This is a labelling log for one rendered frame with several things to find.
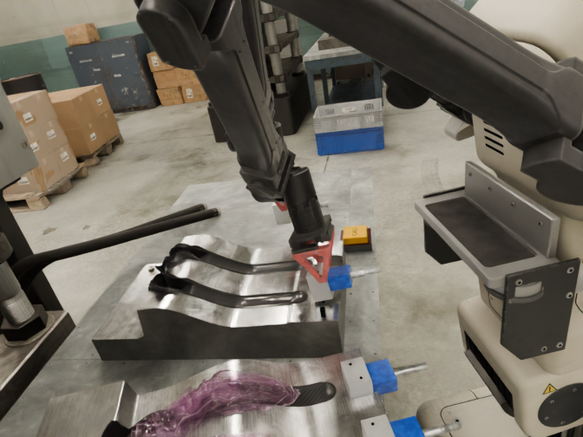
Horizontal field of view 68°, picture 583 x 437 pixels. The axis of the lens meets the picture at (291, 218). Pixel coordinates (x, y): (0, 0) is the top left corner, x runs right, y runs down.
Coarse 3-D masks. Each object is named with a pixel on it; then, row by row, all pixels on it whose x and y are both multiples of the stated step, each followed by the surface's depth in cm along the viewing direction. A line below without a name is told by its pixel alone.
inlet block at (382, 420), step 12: (372, 420) 59; (384, 420) 59; (408, 420) 59; (372, 432) 57; (384, 432) 57; (396, 432) 58; (408, 432) 58; (420, 432) 58; (432, 432) 58; (444, 432) 59
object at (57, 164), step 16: (16, 96) 404; (32, 96) 391; (48, 96) 412; (16, 112) 372; (32, 112) 389; (48, 112) 410; (32, 128) 387; (48, 128) 406; (32, 144) 386; (48, 144) 405; (64, 144) 427; (48, 160) 402; (64, 160) 425; (32, 176) 390; (48, 176) 402; (64, 176) 423; (80, 176) 454; (16, 192) 400; (32, 192) 397; (48, 192) 401; (64, 192) 422; (16, 208) 403; (32, 208) 395
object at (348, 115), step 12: (324, 108) 412; (336, 108) 411; (348, 108) 409; (360, 108) 407; (324, 120) 380; (336, 120) 378; (348, 120) 376; (360, 120) 375; (372, 120) 373; (324, 132) 384
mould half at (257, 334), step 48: (192, 240) 101; (144, 288) 100; (240, 288) 90; (288, 288) 87; (96, 336) 88; (144, 336) 85; (192, 336) 83; (240, 336) 81; (288, 336) 79; (336, 336) 78
